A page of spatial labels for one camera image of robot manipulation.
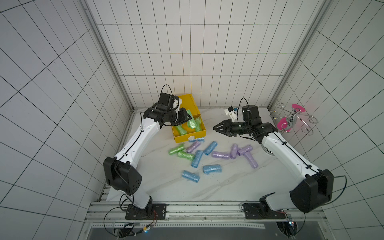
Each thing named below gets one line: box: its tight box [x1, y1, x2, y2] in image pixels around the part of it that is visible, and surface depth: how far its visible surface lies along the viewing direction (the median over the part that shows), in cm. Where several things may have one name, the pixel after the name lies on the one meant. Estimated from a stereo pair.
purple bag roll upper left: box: [186, 140, 201, 154], surface depth 97 cm
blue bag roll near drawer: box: [188, 137, 205, 143], surface depth 100 cm
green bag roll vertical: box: [175, 125, 187, 136], surface depth 87 cm
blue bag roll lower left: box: [182, 170, 200, 183], surface depth 84 cm
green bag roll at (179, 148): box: [168, 143, 186, 156], surface depth 94 cm
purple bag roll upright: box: [229, 143, 238, 160], surface depth 94 cm
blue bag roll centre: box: [191, 150, 203, 169], surface depth 91 cm
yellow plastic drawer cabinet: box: [172, 94, 207, 144], surface depth 84 cm
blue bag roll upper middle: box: [203, 141, 218, 156], surface depth 97 cm
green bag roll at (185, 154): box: [177, 151, 195, 161], surface depth 92 cm
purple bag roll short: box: [237, 145, 253, 156], surface depth 95 cm
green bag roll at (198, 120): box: [194, 116, 202, 132], surface depth 89 cm
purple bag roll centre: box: [212, 151, 231, 160], surface depth 92 cm
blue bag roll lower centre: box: [203, 164, 222, 175], surface depth 86 cm
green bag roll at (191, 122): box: [186, 109, 197, 129], surface depth 79 cm
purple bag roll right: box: [244, 151, 259, 169], surface depth 91 cm
